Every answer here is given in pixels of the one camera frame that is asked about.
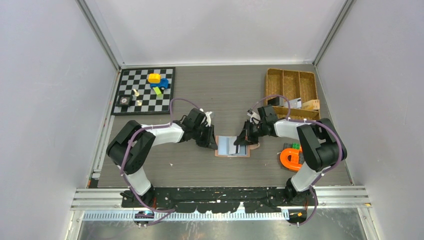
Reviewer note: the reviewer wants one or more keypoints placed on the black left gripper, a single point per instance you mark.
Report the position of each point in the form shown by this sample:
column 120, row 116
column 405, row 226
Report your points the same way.
column 209, row 142

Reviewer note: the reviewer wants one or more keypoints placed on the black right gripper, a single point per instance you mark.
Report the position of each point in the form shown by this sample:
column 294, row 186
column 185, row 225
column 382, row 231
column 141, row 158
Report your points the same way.
column 246, row 137

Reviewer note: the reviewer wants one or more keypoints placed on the pink leather card holder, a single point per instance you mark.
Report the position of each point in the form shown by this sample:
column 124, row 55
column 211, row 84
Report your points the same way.
column 223, row 143

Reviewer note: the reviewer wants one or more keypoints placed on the grey striped credit card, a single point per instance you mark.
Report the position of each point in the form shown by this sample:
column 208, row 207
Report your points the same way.
column 234, row 150

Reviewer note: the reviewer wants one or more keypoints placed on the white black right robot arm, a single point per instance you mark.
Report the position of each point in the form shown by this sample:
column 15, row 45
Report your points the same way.
column 321, row 145

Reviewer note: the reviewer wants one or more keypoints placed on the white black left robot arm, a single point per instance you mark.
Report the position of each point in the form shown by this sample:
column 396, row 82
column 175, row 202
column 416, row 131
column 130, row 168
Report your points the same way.
column 130, row 147

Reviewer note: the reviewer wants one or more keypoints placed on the grey card with stripe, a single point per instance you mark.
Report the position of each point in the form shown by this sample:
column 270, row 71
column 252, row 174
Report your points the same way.
column 293, row 104

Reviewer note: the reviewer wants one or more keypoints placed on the tan card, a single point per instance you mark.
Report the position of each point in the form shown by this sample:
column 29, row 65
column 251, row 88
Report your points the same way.
column 311, row 105

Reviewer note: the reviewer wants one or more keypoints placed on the dark grey lego baseplate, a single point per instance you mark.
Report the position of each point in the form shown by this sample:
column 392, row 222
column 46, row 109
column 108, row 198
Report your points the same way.
column 288, row 149

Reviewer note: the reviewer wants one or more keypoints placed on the orange horseshoe toy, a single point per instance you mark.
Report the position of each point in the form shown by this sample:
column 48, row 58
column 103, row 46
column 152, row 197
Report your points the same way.
column 290, row 159

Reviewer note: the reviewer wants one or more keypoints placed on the green lego brick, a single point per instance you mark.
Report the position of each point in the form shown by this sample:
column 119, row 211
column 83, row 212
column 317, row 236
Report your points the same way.
column 296, row 146

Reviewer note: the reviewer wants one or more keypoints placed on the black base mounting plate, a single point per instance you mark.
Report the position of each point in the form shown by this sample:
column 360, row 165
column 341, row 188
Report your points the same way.
column 218, row 200

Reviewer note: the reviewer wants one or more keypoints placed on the woven bamboo organizer tray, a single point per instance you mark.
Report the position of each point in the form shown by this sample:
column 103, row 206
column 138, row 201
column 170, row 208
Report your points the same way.
column 292, row 84

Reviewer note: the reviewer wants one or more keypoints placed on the green toy block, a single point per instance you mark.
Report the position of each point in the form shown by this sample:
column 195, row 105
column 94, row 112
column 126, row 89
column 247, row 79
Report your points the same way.
column 158, row 91

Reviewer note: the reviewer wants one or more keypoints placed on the blue toy car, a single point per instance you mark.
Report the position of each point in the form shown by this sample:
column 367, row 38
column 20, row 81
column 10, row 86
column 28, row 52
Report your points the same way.
column 162, row 85

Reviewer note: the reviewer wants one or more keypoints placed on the black white chessboard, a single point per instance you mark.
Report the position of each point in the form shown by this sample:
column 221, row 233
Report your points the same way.
column 151, row 103

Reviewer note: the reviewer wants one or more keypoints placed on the yellow toy block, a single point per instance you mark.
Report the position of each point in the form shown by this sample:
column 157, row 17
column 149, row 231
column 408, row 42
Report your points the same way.
column 154, row 78

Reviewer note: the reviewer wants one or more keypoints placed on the white chess pawn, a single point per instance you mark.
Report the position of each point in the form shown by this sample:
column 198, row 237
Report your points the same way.
column 135, row 93

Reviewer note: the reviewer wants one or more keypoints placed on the aluminium frame rail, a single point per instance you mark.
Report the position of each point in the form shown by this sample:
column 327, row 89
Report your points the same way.
column 98, row 204

